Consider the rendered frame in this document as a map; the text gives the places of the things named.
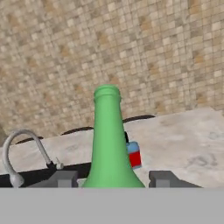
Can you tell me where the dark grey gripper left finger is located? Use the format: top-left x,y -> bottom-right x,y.
29,170 -> 79,188

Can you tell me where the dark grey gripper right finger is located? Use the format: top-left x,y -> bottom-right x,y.
148,170 -> 203,188

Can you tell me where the green glass bottle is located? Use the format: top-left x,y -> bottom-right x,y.
81,84 -> 146,188

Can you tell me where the dark sink basin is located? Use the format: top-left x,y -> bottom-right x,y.
0,114 -> 157,188

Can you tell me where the blue and red bottle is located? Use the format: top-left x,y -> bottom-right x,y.
123,131 -> 143,170

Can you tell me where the grey curved tap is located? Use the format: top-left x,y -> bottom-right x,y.
2,129 -> 65,188

